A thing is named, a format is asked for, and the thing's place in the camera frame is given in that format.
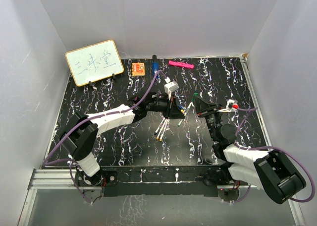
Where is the aluminium frame rail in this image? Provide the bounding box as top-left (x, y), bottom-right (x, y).
top-left (17, 168), bottom-right (82, 226)

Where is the green white pen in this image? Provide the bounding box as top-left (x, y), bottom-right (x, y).
top-left (177, 101), bottom-right (194, 127)

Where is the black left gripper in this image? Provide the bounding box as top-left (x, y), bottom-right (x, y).
top-left (146, 94), bottom-right (185, 120)

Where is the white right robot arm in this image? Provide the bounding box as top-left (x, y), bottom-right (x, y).
top-left (193, 96), bottom-right (307, 204)

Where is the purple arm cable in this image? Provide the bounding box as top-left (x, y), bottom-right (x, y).
top-left (43, 69), bottom-right (171, 205)
top-left (234, 107), bottom-right (315, 205)

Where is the blue tipped white pen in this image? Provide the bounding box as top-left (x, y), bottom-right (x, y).
top-left (154, 119), bottom-right (165, 135)

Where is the small whiteboard with writing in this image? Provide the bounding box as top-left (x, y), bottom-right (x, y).
top-left (65, 40), bottom-right (124, 87)

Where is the pink plastic clip bar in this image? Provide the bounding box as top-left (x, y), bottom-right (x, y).
top-left (168, 60), bottom-right (194, 69)

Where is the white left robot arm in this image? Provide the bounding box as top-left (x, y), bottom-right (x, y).
top-left (59, 92), bottom-right (185, 186)

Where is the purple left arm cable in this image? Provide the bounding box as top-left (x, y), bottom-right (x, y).
top-left (43, 69), bottom-right (171, 205)

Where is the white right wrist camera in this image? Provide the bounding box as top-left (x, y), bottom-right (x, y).
top-left (226, 99), bottom-right (239, 112)

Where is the orange tipped white pen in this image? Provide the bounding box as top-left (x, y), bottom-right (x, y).
top-left (159, 119), bottom-right (169, 141)

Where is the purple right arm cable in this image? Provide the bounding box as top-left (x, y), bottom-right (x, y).
top-left (234, 107), bottom-right (315, 205)

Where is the yellow tipped white pen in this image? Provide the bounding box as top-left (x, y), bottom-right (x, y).
top-left (157, 119), bottom-right (169, 141)

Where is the blue stapler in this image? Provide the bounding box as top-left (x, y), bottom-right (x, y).
top-left (152, 55), bottom-right (159, 75)

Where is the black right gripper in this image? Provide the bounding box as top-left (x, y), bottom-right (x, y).
top-left (194, 96), bottom-right (224, 141)

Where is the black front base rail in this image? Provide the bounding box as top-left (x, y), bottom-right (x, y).
top-left (75, 165), bottom-right (246, 197)

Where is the orange small notebook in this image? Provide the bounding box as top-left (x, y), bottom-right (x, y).
top-left (131, 62), bottom-right (145, 77)

